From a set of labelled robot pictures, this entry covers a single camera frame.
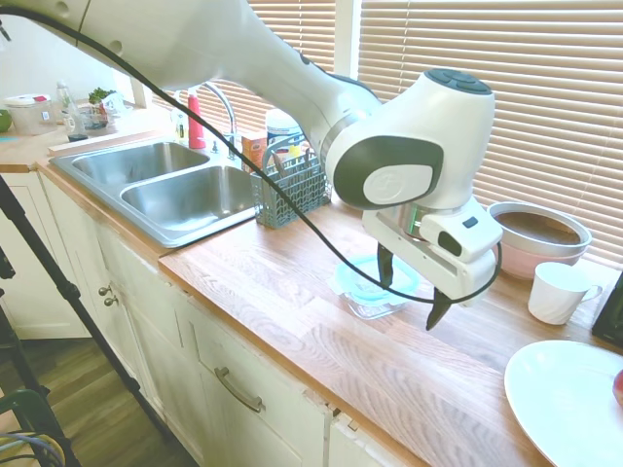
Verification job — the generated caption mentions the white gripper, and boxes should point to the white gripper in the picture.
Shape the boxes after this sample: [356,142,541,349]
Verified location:
[361,200,504,332]

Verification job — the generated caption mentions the clear lid with teal seal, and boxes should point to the clear lid with teal seal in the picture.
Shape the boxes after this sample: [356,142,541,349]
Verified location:
[333,252,422,305]

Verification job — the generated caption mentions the clear glass food container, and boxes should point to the clear glass food container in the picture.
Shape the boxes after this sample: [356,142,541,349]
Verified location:
[343,286,410,321]

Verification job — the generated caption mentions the plastic tub with white lid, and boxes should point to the plastic tub with white lid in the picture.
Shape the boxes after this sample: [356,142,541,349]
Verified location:
[3,93,54,136]

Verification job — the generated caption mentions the pink bowl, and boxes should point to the pink bowl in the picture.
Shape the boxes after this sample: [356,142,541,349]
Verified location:
[495,237,590,281]

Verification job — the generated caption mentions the white bowl with brown inside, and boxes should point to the white bowl with brown inside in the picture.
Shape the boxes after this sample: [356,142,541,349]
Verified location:
[486,201,594,259]

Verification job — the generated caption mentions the small white cup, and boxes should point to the small white cup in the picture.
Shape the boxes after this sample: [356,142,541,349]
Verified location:
[528,261,605,326]

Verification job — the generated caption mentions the grey plastic cutlery basket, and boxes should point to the grey plastic cutlery basket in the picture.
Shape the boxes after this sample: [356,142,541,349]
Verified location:
[249,137,336,230]

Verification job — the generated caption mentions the white plate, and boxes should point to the white plate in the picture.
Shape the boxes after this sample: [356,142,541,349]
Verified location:
[503,340,623,467]

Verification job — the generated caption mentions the white wipes tub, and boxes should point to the white wipes tub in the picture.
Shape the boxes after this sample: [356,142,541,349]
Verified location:
[266,108,304,162]

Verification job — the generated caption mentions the orange cardboard box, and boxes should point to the orange cardboard box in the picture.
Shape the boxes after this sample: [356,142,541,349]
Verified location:
[241,133,269,175]

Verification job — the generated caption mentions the chrome faucet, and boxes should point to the chrome faucet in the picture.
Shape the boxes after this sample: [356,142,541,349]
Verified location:
[197,81,240,161]

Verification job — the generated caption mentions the long white base cabinet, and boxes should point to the long white base cabinet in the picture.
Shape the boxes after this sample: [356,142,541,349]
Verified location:
[0,167,390,467]

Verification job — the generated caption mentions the wide beige window blind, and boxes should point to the wide beige window blind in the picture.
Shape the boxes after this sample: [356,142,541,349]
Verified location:
[357,0,623,268]

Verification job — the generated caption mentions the red bottle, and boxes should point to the red bottle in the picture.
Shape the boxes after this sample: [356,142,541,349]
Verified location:
[187,91,205,150]

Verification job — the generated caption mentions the stainless steel sink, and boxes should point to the stainless steel sink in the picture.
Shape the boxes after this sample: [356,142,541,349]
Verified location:
[48,140,264,249]

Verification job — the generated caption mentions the clear yellow soap bottle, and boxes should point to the clear yellow soap bottle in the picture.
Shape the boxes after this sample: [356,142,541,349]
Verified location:
[169,107,190,143]

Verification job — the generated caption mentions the green potted plant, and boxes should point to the green potted plant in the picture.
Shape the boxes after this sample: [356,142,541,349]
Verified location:
[87,87,118,128]

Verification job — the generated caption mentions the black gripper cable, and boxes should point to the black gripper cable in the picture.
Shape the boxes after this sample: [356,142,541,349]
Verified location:
[0,7,505,305]

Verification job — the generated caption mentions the long metal cabinet handle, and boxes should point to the long metal cabinet handle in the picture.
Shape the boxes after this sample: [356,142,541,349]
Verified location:
[213,367,267,414]

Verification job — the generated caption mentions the black camera stand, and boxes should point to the black camera stand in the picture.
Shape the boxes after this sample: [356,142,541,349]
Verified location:
[0,172,169,467]

